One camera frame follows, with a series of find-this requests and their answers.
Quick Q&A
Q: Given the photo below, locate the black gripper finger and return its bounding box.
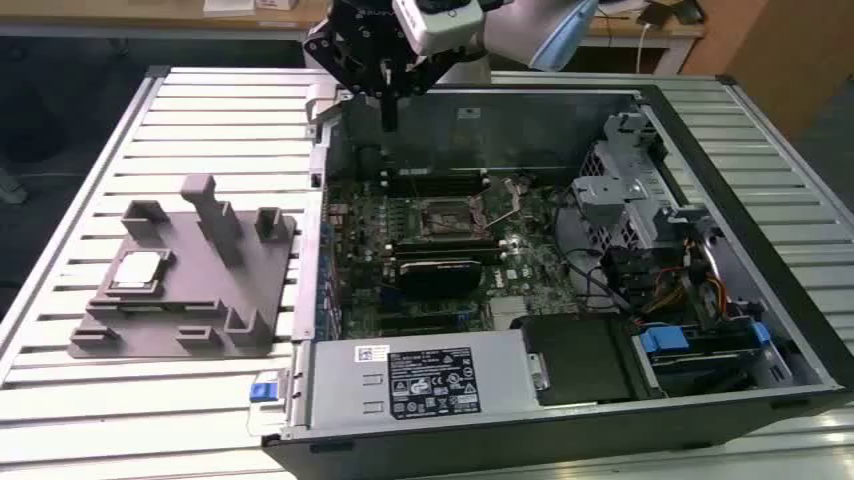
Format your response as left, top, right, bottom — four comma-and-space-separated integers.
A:
380, 57, 402, 133

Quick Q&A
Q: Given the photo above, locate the metal socket cover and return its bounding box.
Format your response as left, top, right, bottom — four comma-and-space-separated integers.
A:
466, 192, 496, 229

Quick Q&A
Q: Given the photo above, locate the CPU with silver top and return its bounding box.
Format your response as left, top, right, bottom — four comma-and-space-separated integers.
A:
110, 249, 177, 294

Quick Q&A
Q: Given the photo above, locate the CPU socket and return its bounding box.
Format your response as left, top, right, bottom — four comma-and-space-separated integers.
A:
414, 195, 493, 242

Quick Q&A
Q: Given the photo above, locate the white paper sheet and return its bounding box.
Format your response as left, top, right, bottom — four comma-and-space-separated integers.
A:
203, 0, 255, 16

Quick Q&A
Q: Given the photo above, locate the green motherboard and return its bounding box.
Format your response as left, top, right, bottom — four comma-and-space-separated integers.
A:
324, 169, 589, 341

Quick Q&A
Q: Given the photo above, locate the wooden desk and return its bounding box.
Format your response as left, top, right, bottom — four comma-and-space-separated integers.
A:
0, 0, 709, 76

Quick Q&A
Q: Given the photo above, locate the black graphics card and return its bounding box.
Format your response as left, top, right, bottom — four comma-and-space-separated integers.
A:
397, 257, 484, 301

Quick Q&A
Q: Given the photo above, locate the metal drive cage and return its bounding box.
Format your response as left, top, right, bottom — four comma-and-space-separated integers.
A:
570, 112, 713, 251

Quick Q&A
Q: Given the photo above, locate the black expansion slot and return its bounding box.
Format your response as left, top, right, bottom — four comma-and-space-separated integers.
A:
380, 313, 470, 335

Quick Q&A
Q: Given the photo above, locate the silver chipset heatsink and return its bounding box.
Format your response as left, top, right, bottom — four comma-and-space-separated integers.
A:
490, 297, 536, 326

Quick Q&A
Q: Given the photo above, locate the grey plastic parts rack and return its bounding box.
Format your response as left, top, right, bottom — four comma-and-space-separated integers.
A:
69, 173, 304, 360

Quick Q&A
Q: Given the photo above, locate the silver power supply with label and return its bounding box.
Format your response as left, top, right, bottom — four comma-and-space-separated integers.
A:
293, 327, 536, 432

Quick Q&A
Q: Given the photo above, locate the wooden cabinet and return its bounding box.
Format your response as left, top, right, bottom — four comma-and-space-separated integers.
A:
680, 0, 854, 146

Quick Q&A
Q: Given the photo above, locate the blue disk carrier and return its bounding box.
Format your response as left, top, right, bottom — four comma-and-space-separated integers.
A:
637, 322, 771, 381

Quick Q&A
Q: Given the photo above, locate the black open PC case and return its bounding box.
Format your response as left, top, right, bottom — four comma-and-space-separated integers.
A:
245, 82, 854, 480

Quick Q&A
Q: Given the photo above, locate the silver disk bay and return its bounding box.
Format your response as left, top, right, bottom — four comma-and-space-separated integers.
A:
626, 317, 803, 401

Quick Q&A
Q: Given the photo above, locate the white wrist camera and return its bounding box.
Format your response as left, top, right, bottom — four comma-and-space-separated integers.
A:
392, 0, 485, 55

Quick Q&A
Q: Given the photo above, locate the yellow wire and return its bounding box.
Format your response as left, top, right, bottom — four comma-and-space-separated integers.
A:
641, 293, 691, 312

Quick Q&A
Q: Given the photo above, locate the orange wire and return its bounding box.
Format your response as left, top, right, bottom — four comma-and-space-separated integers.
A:
707, 276, 731, 312

